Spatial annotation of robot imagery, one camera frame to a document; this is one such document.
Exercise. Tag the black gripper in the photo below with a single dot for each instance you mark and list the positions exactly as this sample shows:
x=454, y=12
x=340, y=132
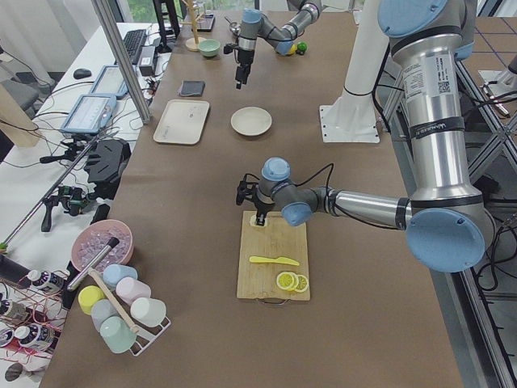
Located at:
x=262, y=208
x=244, y=57

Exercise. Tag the white steamed bun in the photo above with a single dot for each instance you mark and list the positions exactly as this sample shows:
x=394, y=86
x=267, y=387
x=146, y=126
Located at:
x=252, y=222

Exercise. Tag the cream round plate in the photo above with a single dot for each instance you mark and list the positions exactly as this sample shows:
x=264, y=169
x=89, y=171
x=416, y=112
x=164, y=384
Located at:
x=251, y=121

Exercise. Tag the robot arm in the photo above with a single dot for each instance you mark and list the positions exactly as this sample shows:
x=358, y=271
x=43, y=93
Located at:
x=447, y=226
x=256, y=24

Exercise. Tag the cream rectangular tray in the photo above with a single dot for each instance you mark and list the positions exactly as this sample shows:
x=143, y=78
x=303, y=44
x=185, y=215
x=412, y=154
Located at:
x=182, y=122

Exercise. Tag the yellow plastic knife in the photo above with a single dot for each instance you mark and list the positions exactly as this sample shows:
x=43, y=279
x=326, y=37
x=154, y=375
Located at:
x=278, y=260

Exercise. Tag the green bowl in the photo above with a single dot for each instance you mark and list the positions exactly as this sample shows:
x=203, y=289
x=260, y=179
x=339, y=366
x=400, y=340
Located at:
x=209, y=48

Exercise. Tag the metal scoop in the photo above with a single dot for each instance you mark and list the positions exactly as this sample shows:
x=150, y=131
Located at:
x=234, y=26

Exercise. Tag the grey folded cloth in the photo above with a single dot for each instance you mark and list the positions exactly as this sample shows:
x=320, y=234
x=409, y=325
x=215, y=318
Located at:
x=191, y=88

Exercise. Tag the wooden cup tree stand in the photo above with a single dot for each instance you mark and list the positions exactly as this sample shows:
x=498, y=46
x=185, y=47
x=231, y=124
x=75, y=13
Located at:
x=193, y=43

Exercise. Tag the wooden cutting board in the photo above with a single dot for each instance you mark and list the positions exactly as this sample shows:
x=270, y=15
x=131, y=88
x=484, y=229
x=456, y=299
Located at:
x=265, y=252

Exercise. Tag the green lime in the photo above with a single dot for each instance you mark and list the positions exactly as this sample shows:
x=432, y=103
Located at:
x=301, y=48

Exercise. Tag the lemon slices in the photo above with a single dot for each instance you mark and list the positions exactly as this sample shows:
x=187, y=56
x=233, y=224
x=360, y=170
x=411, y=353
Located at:
x=292, y=282

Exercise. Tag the black keyboard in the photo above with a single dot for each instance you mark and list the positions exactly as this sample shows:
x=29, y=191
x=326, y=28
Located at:
x=134, y=41

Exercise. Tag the blue teach pendant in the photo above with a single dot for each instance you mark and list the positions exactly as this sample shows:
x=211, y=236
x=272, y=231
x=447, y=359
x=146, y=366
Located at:
x=110, y=81
x=90, y=114

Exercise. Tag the white cup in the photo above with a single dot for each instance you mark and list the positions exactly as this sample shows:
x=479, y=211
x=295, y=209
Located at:
x=148, y=311

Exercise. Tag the metal muddler stick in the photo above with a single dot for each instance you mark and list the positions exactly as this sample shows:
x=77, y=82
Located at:
x=76, y=281

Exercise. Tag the pink cup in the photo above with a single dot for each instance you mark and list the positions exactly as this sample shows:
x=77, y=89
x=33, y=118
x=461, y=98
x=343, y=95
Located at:
x=129, y=289

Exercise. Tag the blue cup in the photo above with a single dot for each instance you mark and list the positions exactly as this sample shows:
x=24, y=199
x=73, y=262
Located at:
x=114, y=273

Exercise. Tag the white cup rack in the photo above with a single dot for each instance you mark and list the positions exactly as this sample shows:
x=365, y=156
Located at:
x=146, y=336

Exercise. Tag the black computer mouse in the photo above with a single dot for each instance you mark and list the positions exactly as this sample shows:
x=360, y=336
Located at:
x=81, y=73

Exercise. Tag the pink bowl with ice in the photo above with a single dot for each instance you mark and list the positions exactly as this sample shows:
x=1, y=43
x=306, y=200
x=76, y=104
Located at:
x=94, y=238

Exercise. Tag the grey cup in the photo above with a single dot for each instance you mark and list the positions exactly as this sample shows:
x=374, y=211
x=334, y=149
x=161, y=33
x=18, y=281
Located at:
x=101, y=311

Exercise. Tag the mint green cup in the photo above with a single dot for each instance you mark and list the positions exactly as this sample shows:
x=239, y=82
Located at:
x=117, y=334

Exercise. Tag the yellow cup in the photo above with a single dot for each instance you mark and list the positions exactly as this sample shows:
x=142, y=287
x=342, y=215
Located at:
x=88, y=297

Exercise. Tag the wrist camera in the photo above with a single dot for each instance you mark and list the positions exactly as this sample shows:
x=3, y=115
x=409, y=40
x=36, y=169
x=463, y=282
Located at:
x=246, y=189
x=230, y=48

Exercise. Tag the white camera pillar base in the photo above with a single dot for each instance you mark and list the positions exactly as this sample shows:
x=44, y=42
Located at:
x=352, y=117

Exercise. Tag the aluminium frame post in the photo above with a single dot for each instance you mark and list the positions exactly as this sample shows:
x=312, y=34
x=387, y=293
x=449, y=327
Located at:
x=111, y=31

